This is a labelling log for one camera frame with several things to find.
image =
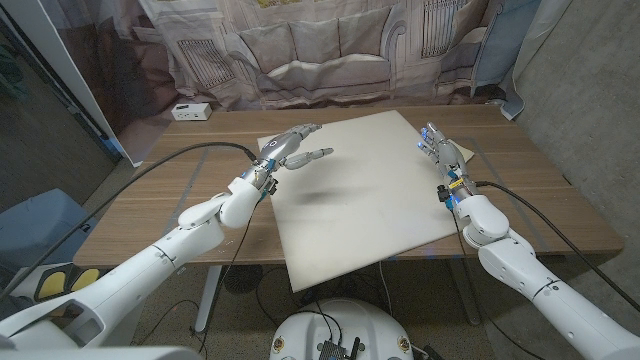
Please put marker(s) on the white box with yellow pads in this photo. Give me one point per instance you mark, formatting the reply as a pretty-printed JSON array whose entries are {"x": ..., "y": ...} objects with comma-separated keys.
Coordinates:
[{"x": 52, "y": 285}]

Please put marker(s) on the white robot torso edge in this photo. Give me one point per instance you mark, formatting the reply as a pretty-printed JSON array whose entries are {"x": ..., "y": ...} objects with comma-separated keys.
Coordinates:
[{"x": 100, "y": 354}]

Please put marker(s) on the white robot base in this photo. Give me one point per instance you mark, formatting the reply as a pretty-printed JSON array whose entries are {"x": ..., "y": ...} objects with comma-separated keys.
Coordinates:
[{"x": 340, "y": 325}]

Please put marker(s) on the grey-blue plastic bin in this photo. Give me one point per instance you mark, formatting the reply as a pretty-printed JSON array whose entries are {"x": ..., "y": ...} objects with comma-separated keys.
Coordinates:
[{"x": 35, "y": 225}]

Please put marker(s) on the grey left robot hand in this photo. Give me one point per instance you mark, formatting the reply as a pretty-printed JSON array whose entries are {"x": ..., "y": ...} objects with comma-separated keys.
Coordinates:
[{"x": 280, "y": 146}]

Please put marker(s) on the round black floor fan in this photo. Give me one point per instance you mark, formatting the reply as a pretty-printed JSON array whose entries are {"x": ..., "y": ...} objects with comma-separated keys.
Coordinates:
[{"x": 243, "y": 279}]

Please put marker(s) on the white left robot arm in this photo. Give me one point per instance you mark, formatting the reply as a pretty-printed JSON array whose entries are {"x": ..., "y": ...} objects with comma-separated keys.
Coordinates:
[{"x": 130, "y": 280}]

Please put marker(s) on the yellow sponge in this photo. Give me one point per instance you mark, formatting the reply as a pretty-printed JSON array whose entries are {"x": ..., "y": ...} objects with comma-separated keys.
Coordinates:
[{"x": 467, "y": 154}]

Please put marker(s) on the grey table leg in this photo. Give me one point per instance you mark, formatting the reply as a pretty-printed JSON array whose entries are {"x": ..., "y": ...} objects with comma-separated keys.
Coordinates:
[{"x": 465, "y": 295}]

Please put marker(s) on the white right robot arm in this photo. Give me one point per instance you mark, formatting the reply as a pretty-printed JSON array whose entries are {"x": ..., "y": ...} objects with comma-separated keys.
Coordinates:
[{"x": 525, "y": 275}]

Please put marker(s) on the black electronics module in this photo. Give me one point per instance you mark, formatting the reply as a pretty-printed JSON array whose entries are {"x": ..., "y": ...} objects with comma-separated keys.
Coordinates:
[{"x": 332, "y": 350}]

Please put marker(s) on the white memory foam sheet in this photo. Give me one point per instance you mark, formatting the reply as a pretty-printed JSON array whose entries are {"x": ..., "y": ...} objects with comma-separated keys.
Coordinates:
[{"x": 370, "y": 210}]

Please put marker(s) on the printed sofa backdrop cloth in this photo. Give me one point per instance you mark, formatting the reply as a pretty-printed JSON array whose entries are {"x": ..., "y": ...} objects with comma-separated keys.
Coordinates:
[{"x": 310, "y": 50}]

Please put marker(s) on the white partition frame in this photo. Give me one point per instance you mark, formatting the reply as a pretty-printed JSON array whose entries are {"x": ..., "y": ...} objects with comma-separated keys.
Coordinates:
[{"x": 65, "y": 65}]

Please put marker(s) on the white power strip box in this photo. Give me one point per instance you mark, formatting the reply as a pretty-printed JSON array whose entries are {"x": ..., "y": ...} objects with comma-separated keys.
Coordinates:
[{"x": 191, "y": 112}]

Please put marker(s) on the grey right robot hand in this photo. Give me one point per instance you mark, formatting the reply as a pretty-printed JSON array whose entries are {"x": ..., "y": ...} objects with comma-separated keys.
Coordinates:
[{"x": 450, "y": 157}]

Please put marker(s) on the white table leg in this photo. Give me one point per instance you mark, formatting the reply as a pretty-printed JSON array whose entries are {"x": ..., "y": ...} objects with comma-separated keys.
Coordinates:
[{"x": 207, "y": 300}]

